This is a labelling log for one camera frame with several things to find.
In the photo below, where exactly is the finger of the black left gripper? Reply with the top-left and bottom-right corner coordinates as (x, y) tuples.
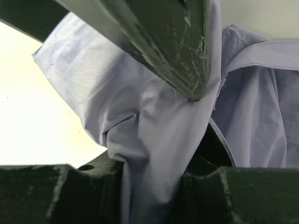
(0, 0), (68, 42)
(60, 0), (210, 101)

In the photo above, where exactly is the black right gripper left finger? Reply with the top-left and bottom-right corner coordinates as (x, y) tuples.
(0, 153), (123, 224)

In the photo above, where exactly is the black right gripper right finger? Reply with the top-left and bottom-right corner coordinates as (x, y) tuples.
(168, 126), (299, 224)

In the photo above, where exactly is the lavender folding umbrella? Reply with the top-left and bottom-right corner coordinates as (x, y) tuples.
(34, 0), (299, 224)

